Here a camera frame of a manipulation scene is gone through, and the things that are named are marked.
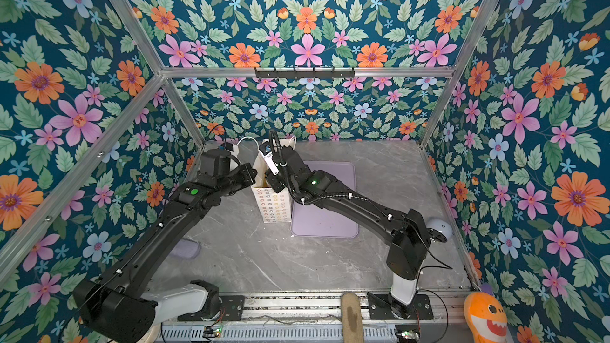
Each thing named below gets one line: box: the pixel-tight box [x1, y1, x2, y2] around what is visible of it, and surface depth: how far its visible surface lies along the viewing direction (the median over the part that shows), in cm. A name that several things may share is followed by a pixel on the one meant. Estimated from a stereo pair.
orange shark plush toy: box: [463, 292, 509, 343], surface depth 66 cm
